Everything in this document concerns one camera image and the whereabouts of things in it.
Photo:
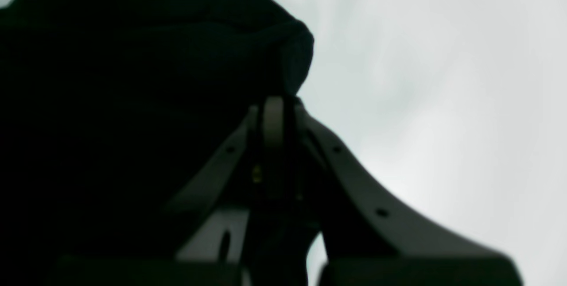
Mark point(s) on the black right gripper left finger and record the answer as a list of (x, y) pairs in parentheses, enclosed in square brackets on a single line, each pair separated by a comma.
[(245, 171)]

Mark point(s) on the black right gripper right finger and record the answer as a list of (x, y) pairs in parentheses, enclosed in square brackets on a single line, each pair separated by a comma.
[(372, 238)]

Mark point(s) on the black t-shirt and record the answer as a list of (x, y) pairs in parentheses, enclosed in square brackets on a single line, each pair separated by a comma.
[(108, 107)]

